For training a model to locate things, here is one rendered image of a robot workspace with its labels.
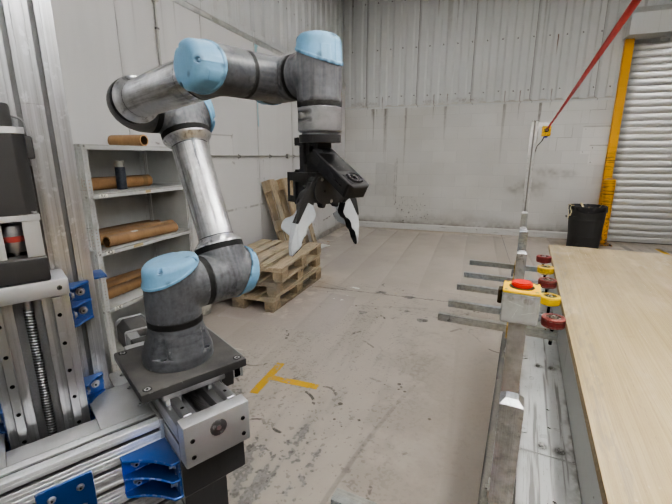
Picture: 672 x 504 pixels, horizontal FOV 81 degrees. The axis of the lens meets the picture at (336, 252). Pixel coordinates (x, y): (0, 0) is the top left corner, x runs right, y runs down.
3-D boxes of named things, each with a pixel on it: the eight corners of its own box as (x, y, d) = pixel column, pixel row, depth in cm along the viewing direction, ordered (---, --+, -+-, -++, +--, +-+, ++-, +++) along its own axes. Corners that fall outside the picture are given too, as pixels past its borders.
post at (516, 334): (486, 498, 92) (506, 320, 81) (488, 483, 96) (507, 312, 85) (507, 505, 90) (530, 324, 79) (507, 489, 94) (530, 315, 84)
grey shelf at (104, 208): (68, 371, 277) (27, 144, 240) (161, 321, 360) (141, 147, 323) (116, 382, 263) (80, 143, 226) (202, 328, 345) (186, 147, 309)
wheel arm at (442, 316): (437, 322, 162) (437, 312, 161) (438, 319, 165) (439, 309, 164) (556, 343, 144) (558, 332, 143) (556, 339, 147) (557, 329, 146)
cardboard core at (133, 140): (106, 134, 284) (139, 134, 274) (115, 135, 291) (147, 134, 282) (108, 146, 286) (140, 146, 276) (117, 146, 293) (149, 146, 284)
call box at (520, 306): (498, 324, 81) (502, 288, 79) (500, 312, 87) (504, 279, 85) (536, 331, 78) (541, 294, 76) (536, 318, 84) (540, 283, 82)
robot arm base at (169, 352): (134, 353, 90) (128, 313, 88) (198, 334, 100) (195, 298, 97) (154, 381, 79) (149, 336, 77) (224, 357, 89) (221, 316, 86)
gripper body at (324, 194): (319, 201, 75) (319, 136, 73) (350, 206, 69) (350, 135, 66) (286, 205, 71) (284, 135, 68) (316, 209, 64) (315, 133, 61)
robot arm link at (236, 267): (193, 310, 94) (132, 95, 96) (245, 294, 105) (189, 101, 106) (217, 303, 86) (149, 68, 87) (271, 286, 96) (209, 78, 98)
